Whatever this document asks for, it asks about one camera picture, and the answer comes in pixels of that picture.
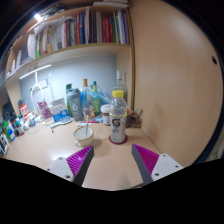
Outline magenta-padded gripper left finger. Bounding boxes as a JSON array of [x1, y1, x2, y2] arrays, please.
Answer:
[[44, 145, 95, 187]]

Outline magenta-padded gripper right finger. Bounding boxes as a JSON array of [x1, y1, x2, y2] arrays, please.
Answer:
[[131, 143, 184, 185]]

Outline clear yellow-capped drink bottle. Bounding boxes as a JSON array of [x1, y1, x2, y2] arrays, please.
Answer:
[[109, 89, 128, 144]]

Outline cream ceramic mug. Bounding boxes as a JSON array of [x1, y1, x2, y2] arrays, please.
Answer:
[[73, 125, 95, 148]]

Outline metal spoon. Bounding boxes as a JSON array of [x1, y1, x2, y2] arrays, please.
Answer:
[[84, 114, 90, 138]]

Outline flat round red coaster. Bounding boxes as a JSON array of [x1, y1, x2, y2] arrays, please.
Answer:
[[108, 133, 129, 145]]

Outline brown mug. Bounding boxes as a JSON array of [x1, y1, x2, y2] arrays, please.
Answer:
[[125, 108, 143, 129]]

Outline brown jar with white lid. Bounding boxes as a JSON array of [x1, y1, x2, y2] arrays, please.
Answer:
[[100, 103, 112, 127]]

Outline blue and white box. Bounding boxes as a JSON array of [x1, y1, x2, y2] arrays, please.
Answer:
[[49, 97, 70, 123]]

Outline small pink box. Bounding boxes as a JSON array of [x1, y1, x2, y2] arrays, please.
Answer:
[[37, 100, 53, 121]]

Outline clear bottle with gold cap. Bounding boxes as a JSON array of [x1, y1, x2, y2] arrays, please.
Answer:
[[80, 78, 93, 119]]

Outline clear bottle with green cap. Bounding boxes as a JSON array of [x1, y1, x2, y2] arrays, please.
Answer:
[[91, 80, 102, 116]]

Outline red and white canister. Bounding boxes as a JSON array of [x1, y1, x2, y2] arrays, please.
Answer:
[[18, 103, 30, 119]]

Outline tall clear glass bottle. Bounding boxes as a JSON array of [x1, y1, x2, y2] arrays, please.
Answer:
[[114, 70, 128, 101]]

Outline ceiling tube light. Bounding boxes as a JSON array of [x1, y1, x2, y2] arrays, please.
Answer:
[[33, 13, 44, 23]]

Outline white wall power strip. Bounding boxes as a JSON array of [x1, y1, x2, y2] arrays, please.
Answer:
[[33, 79, 50, 90]]

